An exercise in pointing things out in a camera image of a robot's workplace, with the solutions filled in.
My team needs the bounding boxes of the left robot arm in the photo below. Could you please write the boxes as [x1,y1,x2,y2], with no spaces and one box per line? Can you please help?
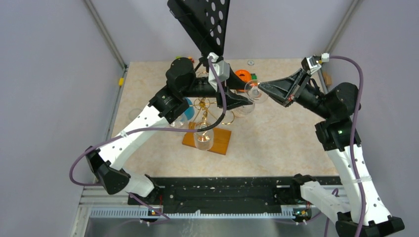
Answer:
[84,52,252,204]

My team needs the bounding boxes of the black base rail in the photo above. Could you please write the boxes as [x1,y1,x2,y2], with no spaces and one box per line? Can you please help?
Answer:
[127,176,335,217]

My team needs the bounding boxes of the black music stand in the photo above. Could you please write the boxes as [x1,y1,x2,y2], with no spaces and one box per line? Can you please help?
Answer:
[167,0,230,70]

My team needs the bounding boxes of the blue plastic wine glass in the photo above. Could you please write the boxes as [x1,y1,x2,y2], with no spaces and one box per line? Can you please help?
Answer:
[184,97,195,120]

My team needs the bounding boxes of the orange tape dispenser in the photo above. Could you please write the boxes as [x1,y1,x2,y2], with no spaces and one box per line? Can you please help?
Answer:
[234,69,259,90]

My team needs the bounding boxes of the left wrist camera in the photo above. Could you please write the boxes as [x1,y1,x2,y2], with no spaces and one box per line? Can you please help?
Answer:
[207,52,230,91]

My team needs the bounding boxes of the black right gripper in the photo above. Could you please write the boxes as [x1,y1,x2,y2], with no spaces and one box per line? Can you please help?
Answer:
[258,68,333,119]

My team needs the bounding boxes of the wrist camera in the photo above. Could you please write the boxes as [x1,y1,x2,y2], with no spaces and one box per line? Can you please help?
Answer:
[207,52,230,91]
[301,53,330,75]

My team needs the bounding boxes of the gold wire glass rack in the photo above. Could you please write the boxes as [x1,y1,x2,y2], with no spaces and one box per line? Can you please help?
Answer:
[188,98,217,129]

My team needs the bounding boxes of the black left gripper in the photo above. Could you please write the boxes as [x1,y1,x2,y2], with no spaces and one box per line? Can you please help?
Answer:
[182,64,253,110]

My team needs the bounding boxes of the clear wine glass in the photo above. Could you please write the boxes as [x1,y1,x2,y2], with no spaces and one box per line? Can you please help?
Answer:
[170,113,188,129]
[232,80,268,118]
[128,108,142,122]
[193,120,214,151]

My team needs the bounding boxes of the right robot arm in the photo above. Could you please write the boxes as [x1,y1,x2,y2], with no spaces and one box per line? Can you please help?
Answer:
[258,70,405,237]

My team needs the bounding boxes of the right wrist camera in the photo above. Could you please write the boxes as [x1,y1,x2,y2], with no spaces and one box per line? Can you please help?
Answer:
[301,53,330,75]

